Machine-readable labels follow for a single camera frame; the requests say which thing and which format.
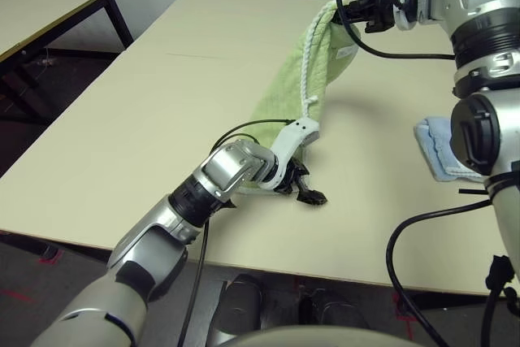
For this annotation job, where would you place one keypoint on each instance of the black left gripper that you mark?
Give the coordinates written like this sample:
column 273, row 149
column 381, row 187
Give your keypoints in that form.
column 287, row 180

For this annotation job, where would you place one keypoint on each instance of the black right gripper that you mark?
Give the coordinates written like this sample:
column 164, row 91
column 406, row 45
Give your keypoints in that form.
column 382, row 3

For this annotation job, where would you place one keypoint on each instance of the green towel white trim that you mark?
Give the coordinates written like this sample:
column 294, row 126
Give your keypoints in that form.
column 284, row 91

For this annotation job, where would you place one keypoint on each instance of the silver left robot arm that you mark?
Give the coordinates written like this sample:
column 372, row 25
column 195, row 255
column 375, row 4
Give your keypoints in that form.
column 154, row 241

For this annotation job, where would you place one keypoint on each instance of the folded blue towel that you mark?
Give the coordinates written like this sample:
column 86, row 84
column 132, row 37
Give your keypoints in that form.
column 436, row 140

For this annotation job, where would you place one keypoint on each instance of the black right robot foot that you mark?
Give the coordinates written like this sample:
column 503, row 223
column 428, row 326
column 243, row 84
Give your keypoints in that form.
column 333, row 310

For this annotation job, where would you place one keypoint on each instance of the black robot foot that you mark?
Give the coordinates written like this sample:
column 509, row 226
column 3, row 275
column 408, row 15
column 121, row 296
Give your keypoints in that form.
column 239, row 306
column 333, row 310

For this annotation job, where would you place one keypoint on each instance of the black left robot foot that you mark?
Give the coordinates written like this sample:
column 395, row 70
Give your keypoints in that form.
column 239, row 306

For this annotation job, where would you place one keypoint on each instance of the grey robot torso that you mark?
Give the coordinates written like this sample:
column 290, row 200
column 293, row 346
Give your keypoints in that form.
column 317, row 337

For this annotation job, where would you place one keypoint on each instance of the small white floor object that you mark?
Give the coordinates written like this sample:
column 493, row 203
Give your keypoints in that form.
column 46, row 62

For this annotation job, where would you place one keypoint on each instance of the beige side table black legs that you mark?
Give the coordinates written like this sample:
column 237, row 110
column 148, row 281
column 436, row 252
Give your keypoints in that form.
column 40, row 9

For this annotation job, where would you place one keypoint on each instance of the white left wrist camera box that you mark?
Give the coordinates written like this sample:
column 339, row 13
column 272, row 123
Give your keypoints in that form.
column 290, row 140

